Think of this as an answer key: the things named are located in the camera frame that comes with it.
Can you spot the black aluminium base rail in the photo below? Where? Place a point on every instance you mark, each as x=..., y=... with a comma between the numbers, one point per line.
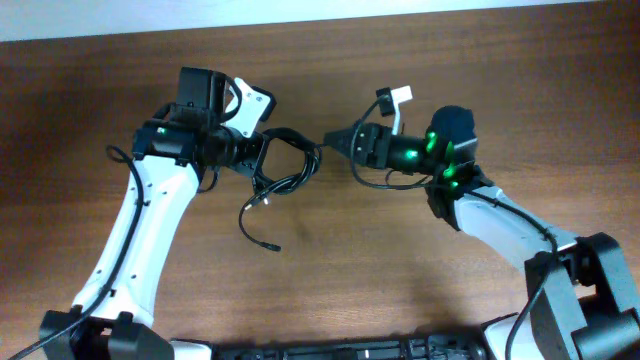
x=432, y=347

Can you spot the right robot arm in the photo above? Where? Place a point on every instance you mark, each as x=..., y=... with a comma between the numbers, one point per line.
x=582, y=300

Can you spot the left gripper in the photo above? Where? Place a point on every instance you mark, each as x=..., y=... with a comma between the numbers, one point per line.
x=250, y=160

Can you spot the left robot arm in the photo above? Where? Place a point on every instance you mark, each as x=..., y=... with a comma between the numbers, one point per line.
x=211, y=124

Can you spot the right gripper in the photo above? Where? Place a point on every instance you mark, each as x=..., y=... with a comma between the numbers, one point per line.
x=381, y=150

